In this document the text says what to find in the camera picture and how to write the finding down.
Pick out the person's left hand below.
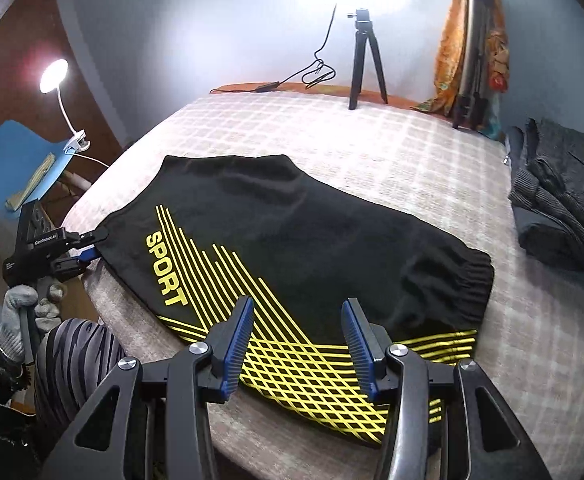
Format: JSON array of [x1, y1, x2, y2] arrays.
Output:
[[0, 279, 68, 362]]

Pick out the person's striped trouser leg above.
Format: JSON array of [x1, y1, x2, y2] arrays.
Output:
[[32, 317, 145, 466]]

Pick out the orange patterned cloth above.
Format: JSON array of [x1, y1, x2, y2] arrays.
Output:
[[411, 0, 511, 142]]

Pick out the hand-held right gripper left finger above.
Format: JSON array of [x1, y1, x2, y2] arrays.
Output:
[[56, 296, 256, 480]]

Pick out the blue chair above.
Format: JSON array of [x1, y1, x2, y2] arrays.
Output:
[[0, 119, 73, 222]]

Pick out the brown wooden door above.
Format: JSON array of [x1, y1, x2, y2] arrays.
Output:
[[0, 0, 125, 171]]

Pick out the small black tripod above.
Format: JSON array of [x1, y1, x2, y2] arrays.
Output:
[[347, 8, 389, 111]]

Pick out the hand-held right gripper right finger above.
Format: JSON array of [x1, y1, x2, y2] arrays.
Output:
[[340, 298, 554, 480]]

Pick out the black cable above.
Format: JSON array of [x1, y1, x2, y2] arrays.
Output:
[[209, 2, 339, 94]]

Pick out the pile of grey clothes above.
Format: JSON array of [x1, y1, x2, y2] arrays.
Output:
[[503, 117, 584, 299]]

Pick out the wooden bed frame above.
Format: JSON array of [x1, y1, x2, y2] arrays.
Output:
[[210, 81, 425, 112]]

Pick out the black pants with yellow print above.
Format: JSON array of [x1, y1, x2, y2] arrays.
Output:
[[92, 154, 496, 449]]

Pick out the white clip desk lamp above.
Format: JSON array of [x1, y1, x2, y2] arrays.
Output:
[[38, 58, 93, 155]]

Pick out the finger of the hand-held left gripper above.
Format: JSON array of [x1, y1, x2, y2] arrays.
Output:
[[50, 248, 98, 282], [64, 227, 112, 252]]

